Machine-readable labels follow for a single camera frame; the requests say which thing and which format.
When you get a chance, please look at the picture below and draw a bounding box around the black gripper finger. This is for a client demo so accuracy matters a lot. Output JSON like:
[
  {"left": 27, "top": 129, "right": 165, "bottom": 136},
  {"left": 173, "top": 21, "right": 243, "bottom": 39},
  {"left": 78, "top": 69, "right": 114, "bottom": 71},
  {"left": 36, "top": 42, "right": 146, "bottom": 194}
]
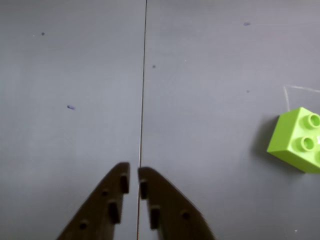
[
  {"left": 137, "top": 166, "right": 217, "bottom": 240},
  {"left": 56, "top": 161, "right": 131, "bottom": 240}
]

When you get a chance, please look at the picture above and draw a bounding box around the green lego block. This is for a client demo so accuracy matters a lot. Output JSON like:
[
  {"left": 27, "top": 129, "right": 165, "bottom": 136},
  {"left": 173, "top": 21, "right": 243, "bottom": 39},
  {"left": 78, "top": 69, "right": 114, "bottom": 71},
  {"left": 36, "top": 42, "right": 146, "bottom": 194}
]
[{"left": 266, "top": 106, "right": 320, "bottom": 174}]

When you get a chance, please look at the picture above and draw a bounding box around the grey mat with red tape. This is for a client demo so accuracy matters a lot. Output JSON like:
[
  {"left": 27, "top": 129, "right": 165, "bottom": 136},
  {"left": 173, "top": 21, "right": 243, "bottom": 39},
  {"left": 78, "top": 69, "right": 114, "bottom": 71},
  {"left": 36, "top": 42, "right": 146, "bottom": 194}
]
[{"left": 0, "top": 0, "right": 147, "bottom": 240}]

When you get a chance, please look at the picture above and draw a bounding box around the grey mat with chalk square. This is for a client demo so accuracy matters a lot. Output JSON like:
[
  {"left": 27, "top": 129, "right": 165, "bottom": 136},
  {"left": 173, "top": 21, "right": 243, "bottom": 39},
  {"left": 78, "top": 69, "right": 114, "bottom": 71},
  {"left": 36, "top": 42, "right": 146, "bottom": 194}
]
[{"left": 136, "top": 0, "right": 320, "bottom": 240}]

